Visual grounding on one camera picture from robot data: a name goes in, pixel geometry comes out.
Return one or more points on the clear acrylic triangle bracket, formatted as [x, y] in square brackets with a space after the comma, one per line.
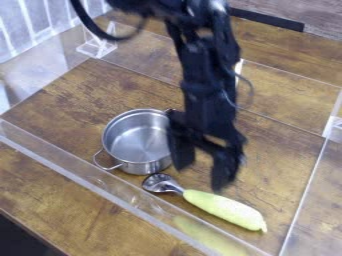
[95, 47]

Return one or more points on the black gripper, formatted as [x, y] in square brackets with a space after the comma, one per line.
[210, 112]

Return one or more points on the green handled metal spoon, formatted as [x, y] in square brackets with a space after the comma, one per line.
[220, 206]

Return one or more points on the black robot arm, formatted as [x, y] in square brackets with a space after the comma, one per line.
[200, 28]

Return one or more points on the stainless steel pot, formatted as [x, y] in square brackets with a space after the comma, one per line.
[134, 143]

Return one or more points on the clear acrylic front barrier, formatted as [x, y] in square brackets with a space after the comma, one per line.
[164, 215]

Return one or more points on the black strip on table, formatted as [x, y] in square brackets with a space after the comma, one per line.
[269, 19]

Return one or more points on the clear acrylic right barrier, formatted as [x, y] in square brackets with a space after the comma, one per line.
[316, 231]

